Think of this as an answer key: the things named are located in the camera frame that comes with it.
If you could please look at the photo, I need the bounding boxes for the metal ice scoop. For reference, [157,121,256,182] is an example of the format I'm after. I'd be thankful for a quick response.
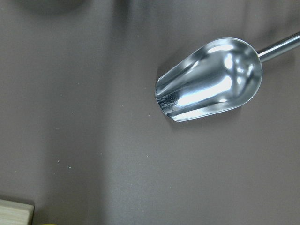
[155,33,300,122]

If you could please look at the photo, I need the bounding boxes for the wooden cutting board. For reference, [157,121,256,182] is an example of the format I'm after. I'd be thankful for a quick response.
[0,199,34,225]

